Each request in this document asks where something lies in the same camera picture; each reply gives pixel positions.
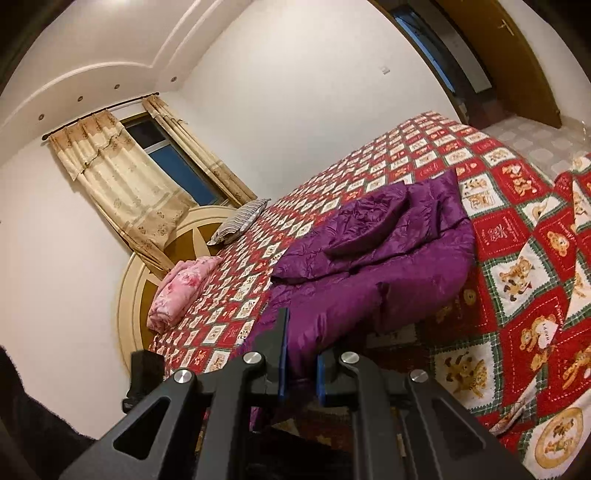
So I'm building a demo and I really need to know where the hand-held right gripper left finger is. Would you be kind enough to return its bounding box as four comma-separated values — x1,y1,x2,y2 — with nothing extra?
60,308,291,480

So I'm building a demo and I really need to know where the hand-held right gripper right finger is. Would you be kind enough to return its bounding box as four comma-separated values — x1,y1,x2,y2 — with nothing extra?
316,348,536,480

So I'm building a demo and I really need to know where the purple hooded puffer jacket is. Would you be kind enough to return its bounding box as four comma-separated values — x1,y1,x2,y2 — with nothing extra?
247,170,476,384

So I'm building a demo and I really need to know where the person's left forearm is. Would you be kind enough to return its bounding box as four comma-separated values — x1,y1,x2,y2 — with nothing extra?
0,346,93,480

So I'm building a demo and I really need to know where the cream wooden headboard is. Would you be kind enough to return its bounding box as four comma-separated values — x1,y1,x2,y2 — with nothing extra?
117,205,238,374

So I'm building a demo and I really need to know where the pink floral folded blanket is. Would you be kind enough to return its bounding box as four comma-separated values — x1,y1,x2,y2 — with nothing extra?
148,257,223,334

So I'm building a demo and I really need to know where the striped pillow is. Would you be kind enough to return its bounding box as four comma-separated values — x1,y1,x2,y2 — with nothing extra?
208,198,272,245

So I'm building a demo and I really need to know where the wide beige floral curtain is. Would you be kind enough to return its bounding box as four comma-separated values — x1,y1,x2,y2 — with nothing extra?
44,109,199,273

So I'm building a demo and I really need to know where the window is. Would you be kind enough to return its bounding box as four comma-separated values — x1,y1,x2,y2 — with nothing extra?
121,113,229,206

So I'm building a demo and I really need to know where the narrow beige floral curtain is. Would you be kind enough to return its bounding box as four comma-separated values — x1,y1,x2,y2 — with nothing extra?
141,95,257,206

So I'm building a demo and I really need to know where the bed with red patterned sheet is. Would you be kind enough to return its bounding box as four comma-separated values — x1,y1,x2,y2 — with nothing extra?
148,111,591,480

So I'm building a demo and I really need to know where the dark curtain rod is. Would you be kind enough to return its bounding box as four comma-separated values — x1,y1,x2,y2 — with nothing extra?
41,92,160,141

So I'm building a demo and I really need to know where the brown wooden door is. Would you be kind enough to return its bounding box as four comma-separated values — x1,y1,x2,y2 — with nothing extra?
434,0,561,129

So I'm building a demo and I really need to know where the brown door frame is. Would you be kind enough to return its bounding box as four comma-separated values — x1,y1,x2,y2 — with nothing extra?
369,0,492,125

